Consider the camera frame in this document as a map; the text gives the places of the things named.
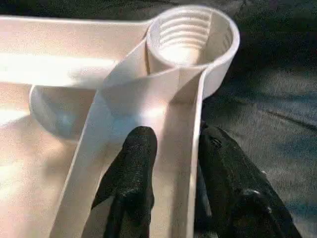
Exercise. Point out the black work mat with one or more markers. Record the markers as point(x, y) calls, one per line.
point(277, 99)

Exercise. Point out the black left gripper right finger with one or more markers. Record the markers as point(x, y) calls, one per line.
point(237, 198)

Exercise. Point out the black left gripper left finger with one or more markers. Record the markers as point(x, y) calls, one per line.
point(129, 188)

